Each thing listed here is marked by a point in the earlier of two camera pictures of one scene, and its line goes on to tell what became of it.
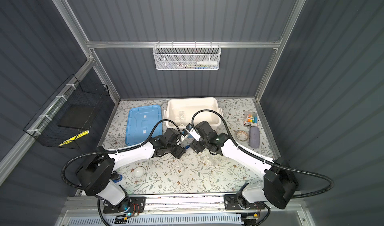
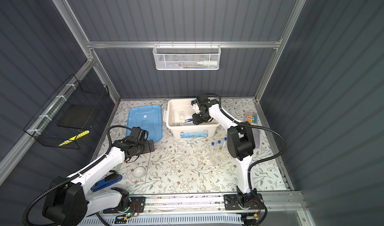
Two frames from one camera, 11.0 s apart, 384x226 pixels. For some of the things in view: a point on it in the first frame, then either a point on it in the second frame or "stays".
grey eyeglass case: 254,137 stays
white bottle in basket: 208,62 stays
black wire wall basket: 67,118 stays
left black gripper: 180,151 → 148,149
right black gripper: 196,146 → 196,119
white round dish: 139,172 stays
